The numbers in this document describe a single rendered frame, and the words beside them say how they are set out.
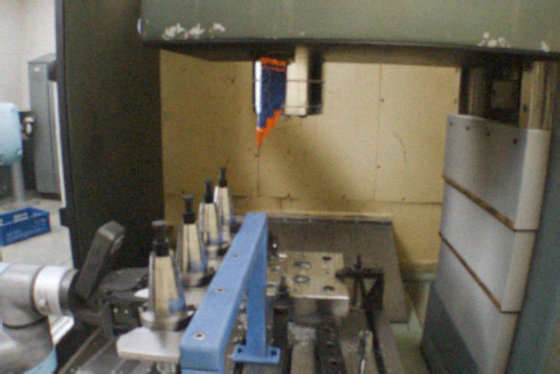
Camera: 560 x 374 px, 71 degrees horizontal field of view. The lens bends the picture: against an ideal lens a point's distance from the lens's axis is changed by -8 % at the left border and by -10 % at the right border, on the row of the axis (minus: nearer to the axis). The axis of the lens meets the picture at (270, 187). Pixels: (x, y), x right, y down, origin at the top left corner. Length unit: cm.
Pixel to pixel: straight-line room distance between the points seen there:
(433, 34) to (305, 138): 138
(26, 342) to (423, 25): 76
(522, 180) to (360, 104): 126
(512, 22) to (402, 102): 134
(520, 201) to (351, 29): 42
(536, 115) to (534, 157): 7
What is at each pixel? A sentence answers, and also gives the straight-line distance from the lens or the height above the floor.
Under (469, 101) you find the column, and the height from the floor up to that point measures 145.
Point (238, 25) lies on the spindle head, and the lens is 65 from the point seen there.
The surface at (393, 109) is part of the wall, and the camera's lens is 200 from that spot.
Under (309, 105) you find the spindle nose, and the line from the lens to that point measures 90.
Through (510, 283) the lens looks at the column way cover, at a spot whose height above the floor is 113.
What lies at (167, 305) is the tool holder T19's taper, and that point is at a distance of 49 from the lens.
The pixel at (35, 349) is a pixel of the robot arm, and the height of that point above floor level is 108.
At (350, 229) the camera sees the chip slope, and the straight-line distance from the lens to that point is 203.
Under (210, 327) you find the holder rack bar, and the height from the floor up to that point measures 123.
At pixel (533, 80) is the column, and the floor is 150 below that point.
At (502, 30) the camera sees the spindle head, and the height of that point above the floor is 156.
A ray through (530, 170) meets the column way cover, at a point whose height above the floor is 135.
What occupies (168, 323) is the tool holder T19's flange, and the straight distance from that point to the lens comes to 48.
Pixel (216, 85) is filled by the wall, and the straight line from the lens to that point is 201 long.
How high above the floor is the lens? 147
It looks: 13 degrees down
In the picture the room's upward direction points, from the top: 1 degrees clockwise
